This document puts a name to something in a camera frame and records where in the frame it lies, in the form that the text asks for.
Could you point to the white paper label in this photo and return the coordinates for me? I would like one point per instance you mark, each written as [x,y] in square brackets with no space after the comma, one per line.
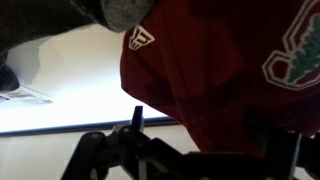
[23,95]

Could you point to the grey fabric cap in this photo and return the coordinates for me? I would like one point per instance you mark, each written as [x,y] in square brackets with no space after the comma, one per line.
[123,13]

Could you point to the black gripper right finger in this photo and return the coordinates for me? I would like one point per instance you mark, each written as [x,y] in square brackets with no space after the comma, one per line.
[283,156]

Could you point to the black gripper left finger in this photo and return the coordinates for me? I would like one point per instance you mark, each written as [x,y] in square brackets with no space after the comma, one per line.
[100,156]

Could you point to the maroon baseball cap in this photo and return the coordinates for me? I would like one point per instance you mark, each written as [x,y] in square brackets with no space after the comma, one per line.
[200,66]

